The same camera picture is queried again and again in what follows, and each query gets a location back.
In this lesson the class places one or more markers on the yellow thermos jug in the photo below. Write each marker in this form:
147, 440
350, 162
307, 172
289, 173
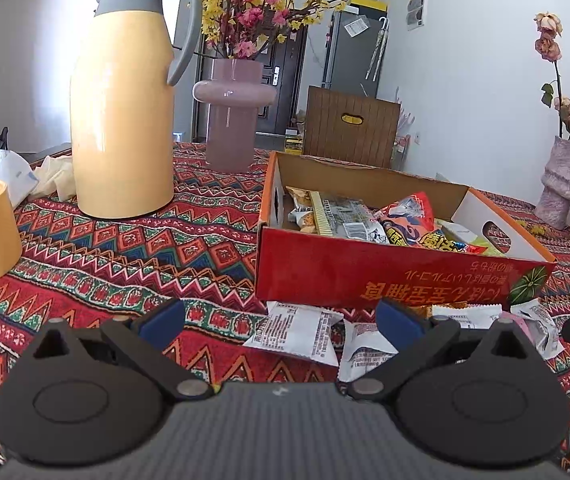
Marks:
120, 135

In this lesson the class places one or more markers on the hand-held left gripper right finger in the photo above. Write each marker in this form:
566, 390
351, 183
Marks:
399, 321

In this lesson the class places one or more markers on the white cracker snack packet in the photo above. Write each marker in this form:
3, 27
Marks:
292, 332
299, 210
540, 322
365, 350

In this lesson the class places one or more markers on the silver yellow snack packet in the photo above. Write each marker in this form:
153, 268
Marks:
345, 217

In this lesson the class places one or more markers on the grey refrigerator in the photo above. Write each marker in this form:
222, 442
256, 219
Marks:
350, 65

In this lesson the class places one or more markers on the orange red snack packet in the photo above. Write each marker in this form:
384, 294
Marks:
415, 220

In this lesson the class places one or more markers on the pale pampas grass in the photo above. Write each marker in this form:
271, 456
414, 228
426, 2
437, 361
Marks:
402, 110

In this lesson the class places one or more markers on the yellow flower sprig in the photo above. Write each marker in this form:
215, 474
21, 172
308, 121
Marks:
537, 229

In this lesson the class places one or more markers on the pink yellow flower bouquet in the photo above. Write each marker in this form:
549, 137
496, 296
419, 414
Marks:
250, 10

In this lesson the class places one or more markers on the patterned red tablecloth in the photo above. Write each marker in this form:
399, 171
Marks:
115, 270

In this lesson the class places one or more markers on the red cardboard box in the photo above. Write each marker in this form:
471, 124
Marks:
345, 275

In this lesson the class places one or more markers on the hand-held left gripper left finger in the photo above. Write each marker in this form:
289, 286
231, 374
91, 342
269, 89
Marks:
162, 319

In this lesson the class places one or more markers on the white umbrella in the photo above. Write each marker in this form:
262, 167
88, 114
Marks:
377, 50

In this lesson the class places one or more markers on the black bag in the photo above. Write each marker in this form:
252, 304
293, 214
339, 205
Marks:
1, 137

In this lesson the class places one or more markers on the wall poster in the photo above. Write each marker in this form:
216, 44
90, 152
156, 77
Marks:
416, 9

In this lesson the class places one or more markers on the small orange snack packet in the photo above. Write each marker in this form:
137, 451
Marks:
422, 311

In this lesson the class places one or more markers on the white plastic bag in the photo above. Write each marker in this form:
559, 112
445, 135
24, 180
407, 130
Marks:
0, 170

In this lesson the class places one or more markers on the beige cloth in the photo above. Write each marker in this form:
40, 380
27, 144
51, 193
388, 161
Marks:
55, 175

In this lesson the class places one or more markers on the dried pink roses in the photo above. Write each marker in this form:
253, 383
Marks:
547, 47

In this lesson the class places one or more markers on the wooden chair back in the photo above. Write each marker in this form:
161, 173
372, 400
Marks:
350, 140

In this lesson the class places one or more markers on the yellow box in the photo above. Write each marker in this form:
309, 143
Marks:
369, 4

